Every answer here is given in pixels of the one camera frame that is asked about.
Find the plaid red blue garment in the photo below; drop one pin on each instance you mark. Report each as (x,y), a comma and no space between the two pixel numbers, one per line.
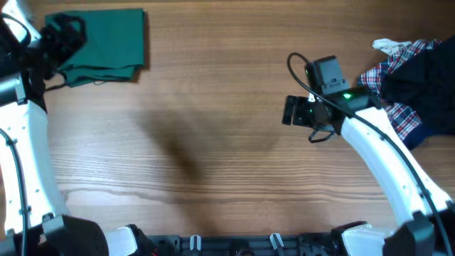
(405,120)

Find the green cloth garment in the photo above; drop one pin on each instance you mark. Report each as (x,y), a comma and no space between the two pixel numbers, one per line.
(114,49)

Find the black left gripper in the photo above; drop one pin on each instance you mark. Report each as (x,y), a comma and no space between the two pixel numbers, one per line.
(77,38)

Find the white cloth piece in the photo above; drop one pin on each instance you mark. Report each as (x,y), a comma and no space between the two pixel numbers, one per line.
(388,46)

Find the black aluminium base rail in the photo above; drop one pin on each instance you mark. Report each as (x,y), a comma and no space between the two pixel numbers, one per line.
(305,244)

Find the dark navy garment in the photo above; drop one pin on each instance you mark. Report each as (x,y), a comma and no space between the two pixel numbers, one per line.
(431,74)

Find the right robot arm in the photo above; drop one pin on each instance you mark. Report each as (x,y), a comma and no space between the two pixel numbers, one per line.
(424,212)

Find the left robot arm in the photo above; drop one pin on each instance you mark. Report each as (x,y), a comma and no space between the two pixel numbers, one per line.
(38,221)

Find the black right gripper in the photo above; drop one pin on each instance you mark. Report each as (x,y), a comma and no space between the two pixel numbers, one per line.
(290,110)

